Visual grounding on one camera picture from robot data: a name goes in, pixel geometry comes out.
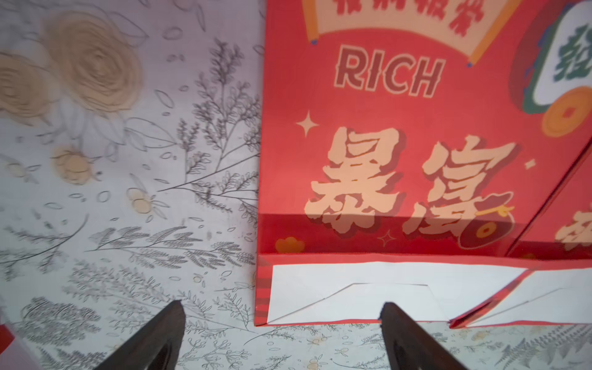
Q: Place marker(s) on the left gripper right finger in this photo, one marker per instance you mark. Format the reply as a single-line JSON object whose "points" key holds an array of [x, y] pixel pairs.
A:
{"points": [[409, 346]]}

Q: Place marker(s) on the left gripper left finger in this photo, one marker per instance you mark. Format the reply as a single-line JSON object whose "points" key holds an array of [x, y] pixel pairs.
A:
{"points": [[155, 346]]}

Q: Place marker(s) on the red paper bag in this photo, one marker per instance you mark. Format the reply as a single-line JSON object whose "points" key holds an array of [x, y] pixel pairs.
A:
{"points": [[555, 289], [406, 145]]}

